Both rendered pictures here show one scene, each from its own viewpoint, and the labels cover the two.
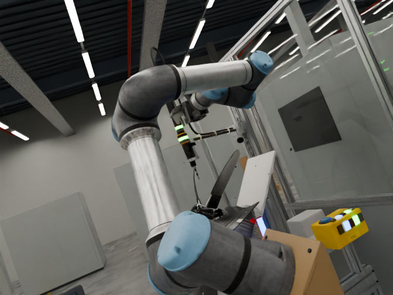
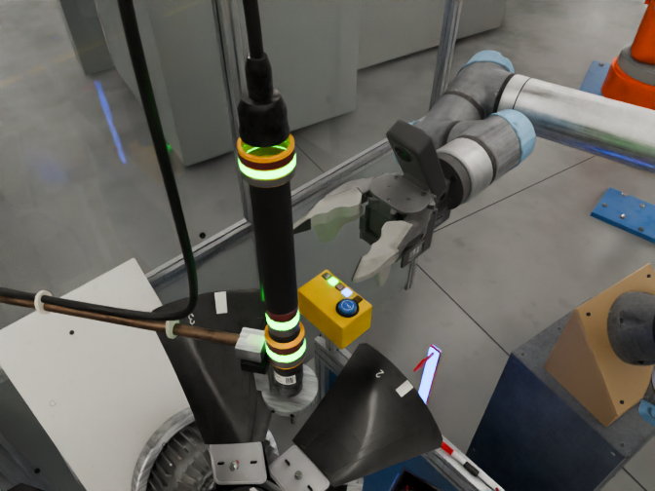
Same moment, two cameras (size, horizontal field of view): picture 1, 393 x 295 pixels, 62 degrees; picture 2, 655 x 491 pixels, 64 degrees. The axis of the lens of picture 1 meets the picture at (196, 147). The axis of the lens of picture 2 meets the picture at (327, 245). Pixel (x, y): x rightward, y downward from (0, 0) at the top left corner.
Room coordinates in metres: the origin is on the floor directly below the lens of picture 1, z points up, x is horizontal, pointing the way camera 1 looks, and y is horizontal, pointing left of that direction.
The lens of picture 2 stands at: (1.48, 0.37, 2.04)
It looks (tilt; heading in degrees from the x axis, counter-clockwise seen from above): 45 degrees down; 252
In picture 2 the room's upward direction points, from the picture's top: straight up
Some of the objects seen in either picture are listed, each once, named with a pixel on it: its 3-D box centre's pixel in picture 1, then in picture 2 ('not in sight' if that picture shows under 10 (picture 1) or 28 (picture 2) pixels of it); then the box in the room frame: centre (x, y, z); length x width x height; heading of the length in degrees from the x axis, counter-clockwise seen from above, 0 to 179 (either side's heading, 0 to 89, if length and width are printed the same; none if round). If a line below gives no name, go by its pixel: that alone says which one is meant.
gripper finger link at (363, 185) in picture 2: not in sight; (362, 198); (1.30, -0.05, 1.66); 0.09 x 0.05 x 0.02; 3
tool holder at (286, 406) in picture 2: (189, 150); (280, 367); (1.43, 0.03, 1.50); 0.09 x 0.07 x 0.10; 150
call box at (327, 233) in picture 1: (340, 229); (333, 310); (1.22, -0.38, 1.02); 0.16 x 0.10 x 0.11; 115
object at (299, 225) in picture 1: (305, 223); not in sight; (1.84, -0.41, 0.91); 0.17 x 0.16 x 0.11; 115
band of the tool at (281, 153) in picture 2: not in sight; (267, 158); (1.43, 0.04, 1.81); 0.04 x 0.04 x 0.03
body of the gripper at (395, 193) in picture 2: (195, 107); (412, 206); (1.24, -0.05, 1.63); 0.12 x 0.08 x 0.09; 25
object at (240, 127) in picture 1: (238, 129); not in sight; (1.97, -0.28, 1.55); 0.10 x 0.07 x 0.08; 150
